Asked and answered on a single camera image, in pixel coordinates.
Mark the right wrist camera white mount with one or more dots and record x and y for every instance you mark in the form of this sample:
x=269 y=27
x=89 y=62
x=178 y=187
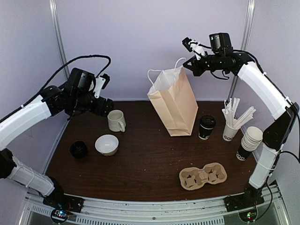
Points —
x=195 y=47

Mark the stack of paper cups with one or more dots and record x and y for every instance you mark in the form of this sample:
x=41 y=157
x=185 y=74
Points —
x=250 y=141

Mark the black plastic cup lid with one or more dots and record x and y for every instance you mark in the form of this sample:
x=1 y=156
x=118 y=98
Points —
x=208 y=122

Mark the white ceramic mug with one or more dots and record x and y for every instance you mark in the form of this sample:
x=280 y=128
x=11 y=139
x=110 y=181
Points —
x=116 y=121

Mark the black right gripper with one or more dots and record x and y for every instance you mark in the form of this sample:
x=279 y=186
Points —
x=197 y=71

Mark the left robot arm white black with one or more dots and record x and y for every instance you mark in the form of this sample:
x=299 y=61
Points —
x=79 y=94

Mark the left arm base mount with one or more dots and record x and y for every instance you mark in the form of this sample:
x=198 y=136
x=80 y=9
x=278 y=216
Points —
x=67 y=203

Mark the left aluminium frame post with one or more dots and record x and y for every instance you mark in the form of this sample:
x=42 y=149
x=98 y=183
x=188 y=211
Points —
x=56 y=25

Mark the wrapped white straws bundle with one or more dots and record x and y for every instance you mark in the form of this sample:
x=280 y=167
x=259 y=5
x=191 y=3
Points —
x=229 y=112

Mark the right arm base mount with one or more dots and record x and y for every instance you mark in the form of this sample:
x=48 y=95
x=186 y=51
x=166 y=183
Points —
x=240 y=202

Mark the white ceramic bowl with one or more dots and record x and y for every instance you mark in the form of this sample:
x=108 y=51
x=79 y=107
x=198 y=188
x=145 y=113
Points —
x=107 y=145

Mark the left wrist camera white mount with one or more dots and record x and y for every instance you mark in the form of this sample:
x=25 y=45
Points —
x=101 y=83

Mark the aluminium front rail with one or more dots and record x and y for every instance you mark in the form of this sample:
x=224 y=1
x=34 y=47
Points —
x=210 y=211

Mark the brown paper bag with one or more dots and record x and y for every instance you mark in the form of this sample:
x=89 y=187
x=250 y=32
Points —
x=173 y=99

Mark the stack of black lids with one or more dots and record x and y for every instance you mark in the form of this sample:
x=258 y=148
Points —
x=79 y=149

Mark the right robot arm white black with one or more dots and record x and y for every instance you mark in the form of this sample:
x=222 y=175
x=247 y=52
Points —
x=245 y=66

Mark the black paper coffee cup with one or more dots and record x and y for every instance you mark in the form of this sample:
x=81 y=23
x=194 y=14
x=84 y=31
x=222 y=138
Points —
x=204 y=132

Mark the aluminium frame post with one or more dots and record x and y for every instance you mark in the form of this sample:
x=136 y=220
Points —
x=245 y=39
x=56 y=25

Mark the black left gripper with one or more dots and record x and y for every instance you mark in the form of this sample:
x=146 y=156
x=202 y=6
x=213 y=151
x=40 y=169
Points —
x=102 y=108

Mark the right aluminium frame post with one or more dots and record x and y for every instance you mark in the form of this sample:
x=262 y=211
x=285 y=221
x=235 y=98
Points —
x=245 y=39

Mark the cardboard two-cup carrier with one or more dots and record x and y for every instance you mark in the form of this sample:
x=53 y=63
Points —
x=193 y=178

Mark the white cup holding straws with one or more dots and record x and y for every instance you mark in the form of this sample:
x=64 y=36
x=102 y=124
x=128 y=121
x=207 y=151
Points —
x=229 y=132

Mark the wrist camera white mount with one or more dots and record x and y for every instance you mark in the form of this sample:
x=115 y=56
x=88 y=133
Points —
x=195 y=47
x=101 y=83

